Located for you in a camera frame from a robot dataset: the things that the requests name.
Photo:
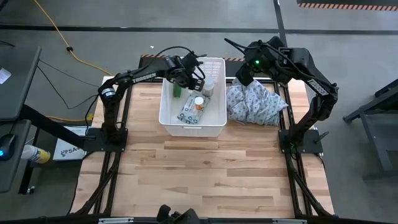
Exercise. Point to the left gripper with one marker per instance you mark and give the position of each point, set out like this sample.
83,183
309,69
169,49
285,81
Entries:
188,70

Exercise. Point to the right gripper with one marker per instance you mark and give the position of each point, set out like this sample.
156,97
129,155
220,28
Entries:
264,56

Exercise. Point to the green bandage roll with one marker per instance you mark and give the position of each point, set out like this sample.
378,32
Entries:
177,92

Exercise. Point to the large white-capped bottle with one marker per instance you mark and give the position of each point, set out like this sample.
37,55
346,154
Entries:
208,88

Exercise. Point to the small white round cap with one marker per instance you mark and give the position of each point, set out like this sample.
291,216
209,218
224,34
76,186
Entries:
199,101

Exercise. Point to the printed bottle package pouch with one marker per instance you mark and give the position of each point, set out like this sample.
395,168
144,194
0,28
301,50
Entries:
188,112

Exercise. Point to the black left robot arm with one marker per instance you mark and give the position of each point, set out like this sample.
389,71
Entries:
140,76

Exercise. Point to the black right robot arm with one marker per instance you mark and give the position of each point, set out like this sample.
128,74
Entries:
317,87

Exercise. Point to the white plastic basket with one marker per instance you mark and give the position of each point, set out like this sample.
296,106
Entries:
214,118

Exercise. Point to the black hazard-striped floor mat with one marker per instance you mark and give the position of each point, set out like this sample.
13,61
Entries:
231,68
342,6

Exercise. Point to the grey patterned cloth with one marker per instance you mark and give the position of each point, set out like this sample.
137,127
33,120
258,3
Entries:
255,102

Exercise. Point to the black bulky object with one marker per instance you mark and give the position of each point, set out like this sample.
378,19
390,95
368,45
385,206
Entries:
177,216

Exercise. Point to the white box with logo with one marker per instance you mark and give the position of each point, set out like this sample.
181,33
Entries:
66,152

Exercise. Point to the black side table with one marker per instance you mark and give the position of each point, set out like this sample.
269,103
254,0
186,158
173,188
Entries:
382,99

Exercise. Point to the white yellow spray bottle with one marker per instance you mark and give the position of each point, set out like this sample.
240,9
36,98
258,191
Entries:
37,154

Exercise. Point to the grey desk top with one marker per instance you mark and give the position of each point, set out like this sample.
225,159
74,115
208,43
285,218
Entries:
15,96

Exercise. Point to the white paper note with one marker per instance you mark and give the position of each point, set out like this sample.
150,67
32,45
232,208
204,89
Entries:
4,75

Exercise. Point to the grey desk shelf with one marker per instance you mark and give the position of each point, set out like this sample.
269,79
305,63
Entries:
18,168

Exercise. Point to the black computer mouse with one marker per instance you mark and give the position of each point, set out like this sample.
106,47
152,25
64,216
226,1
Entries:
7,146

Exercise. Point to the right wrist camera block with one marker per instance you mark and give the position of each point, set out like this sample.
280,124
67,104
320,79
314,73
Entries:
245,74

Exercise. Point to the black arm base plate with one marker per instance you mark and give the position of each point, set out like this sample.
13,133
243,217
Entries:
311,146
93,144

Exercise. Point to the black aluminium table frame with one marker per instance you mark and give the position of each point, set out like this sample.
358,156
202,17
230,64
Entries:
292,186

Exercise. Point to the black desk frame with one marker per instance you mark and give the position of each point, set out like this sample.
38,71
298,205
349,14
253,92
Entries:
34,115

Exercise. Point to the silver table edge bracket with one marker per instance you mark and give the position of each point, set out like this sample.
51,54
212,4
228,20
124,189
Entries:
289,221
115,220

